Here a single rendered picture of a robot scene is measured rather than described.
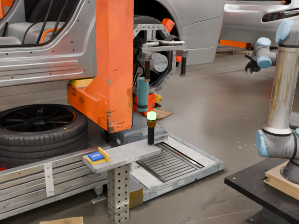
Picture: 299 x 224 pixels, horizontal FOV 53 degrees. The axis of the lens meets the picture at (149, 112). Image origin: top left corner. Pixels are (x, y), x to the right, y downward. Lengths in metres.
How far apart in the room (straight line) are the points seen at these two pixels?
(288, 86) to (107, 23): 0.99
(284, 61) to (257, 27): 2.89
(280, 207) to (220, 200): 0.58
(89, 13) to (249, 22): 2.84
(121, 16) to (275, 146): 1.09
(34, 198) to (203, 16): 2.00
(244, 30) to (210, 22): 1.76
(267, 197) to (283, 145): 0.30
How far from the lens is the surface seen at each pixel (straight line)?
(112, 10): 1.68
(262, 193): 1.82
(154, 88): 2.46
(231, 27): 4.78
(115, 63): 1.72
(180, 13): 2.65
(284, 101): 1.69
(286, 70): 1.66
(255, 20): 4.54
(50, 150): 1.93
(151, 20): 2.45
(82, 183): 1.99
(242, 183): 1.86
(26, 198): 1.90
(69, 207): 2.11
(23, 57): 2.09
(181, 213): 2.05
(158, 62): 2.24
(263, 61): 2.17
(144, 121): 2.82
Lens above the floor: 1.26
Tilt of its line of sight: 20 degrees down
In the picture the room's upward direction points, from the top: 2 degrees clockwise
